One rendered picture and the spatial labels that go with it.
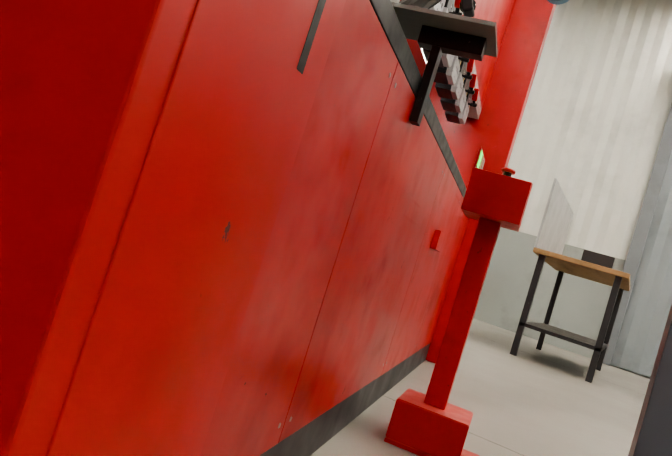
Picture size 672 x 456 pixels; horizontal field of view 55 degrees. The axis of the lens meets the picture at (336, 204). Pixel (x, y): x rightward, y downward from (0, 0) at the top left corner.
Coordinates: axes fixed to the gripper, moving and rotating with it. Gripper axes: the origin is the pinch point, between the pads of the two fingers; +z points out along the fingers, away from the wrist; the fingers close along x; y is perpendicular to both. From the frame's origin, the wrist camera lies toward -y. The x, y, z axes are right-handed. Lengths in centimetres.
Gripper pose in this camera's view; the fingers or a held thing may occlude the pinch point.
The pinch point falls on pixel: (404, 13)
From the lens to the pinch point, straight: 153.7
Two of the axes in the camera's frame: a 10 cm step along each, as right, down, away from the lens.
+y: -5.1, -8.2, 2.5
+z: -8.2, 5.5, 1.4
